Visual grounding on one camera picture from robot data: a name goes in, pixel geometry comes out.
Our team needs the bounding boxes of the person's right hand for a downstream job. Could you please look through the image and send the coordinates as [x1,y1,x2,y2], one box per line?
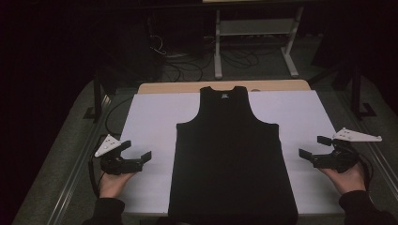
[318,162,367,195]

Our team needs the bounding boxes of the right hand-held gripper cable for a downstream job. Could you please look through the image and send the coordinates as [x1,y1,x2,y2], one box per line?
[356,152,375,192]

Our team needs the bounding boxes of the left hand-held gripper cable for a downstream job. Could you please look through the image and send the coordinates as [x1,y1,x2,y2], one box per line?
[88,154,107,198]

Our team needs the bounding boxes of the person's left hand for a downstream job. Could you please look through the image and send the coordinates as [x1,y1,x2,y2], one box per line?
[99,171,136,199]

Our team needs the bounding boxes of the wooden table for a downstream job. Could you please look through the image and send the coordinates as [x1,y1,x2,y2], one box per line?
[137,79,312,95]

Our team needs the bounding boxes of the white table cover sheet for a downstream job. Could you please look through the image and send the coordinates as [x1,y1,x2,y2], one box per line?
[119,90,345,218]

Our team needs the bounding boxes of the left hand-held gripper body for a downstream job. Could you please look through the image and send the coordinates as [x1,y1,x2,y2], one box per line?
[94,134,144,175]

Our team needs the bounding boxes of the white metal desk frame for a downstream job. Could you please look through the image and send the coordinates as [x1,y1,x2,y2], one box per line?
[202,0,305,80]

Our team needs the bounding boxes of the black floor cable bundle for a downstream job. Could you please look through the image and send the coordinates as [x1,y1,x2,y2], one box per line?
[162,54,217,83]
[220,46,261,69]

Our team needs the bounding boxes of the dark cabinet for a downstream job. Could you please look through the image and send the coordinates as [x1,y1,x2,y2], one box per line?
[102,12,165,83]

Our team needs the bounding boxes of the black tank top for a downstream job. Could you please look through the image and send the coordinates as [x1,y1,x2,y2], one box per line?
[167,85,299,225]

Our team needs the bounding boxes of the hand-held gripper cable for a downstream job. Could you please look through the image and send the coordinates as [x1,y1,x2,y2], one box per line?
[356,152,375,192]
[88,154,107,198]

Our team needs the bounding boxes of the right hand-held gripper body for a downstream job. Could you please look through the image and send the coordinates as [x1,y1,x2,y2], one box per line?
[312,127,383,173]

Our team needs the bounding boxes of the thin white cable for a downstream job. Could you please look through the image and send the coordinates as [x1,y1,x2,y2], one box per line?
[148,34,167,56]

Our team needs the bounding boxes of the black metal stand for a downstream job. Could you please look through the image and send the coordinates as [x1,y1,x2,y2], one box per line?
[84,73,118,123]
[308,60,378,120]

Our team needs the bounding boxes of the long black floor cable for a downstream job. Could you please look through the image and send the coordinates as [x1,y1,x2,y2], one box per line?
[104,97,134,137]

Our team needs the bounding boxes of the metal floor rail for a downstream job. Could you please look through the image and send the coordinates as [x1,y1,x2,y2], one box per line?
[46,93,114,225]
[340,93,398,202]

